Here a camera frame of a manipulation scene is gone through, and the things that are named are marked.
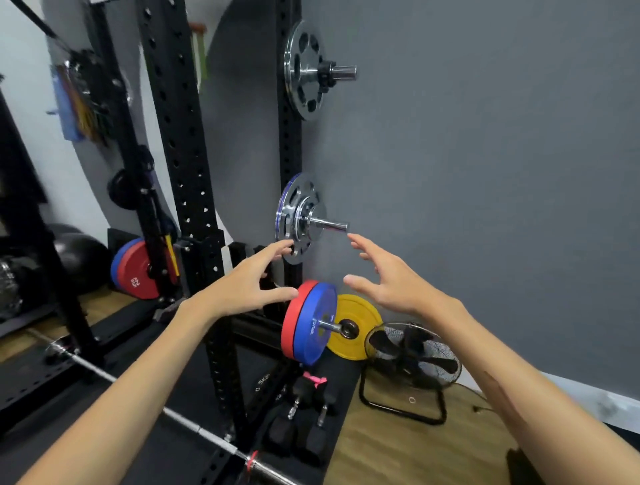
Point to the black hex dumbbell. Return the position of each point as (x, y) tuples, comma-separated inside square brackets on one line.
[(317, 439), (282, 429)]

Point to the blue-rimmed silver weight plate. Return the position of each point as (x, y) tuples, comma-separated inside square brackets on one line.
[(280, 210)]

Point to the narrow black perforated rack upright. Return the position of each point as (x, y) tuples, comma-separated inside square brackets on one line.
[(290, 145)]

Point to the small black weight plate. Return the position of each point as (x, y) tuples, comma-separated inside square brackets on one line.
[(120, 190)]

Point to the bundle of hanging resistance bands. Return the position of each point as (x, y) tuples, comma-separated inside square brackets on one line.
[(85, 100)]

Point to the black rubber floor mat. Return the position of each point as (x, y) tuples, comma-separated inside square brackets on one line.
[(165, 449)]

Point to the black exercise ball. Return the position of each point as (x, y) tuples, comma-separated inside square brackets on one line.
[(82, 262)]

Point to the yellow bumper plate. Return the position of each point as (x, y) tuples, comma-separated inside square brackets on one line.
[(360, 310)]

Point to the person's right thumb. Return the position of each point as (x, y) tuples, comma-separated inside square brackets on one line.
[(361, 283)]

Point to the wide black perforated rack upright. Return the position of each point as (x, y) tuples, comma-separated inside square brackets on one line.
[(172, 100)]

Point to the pink tag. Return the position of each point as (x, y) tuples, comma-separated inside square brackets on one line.
[(315, 379)]

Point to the steel storage peg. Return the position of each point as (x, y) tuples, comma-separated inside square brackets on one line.
[(330, 327), (345, 73), (330, 224)]

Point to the large silver weight plate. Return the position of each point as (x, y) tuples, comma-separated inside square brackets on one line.
[(300, 45)]

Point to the person's right hand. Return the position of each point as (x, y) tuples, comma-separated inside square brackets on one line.
[(405, 290)]

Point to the person's left hand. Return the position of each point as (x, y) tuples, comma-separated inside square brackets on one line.
[(235, 292)]

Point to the green and orange hanging band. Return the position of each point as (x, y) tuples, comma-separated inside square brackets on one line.
[(200, 55)]

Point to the person's left thumb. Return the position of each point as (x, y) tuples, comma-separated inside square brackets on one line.
[(275, 296)]

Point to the black barbell collar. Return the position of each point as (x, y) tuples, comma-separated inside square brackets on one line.
[(326, 75)]

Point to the steel barbell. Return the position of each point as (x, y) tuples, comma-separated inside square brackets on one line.
[(95, 367)]

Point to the small silver weight plate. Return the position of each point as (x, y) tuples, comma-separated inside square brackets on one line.
[(305, 240)]

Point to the black floor fan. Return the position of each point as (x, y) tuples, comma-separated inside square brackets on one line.
[(415, 359)]

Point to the red bumper plate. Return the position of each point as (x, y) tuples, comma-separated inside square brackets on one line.
[(290, 320), (137, 272)]

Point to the person's right forearm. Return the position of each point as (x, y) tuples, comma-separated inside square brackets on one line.
[(530, 399)]

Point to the blue bumper plate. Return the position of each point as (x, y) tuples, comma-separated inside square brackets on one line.
[(116, 265), (312, 310)]

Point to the person's left forearm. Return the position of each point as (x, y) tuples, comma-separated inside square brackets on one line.
[(125, 394)]

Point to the thin black rack post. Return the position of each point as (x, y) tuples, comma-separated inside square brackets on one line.
[(129, 145)]

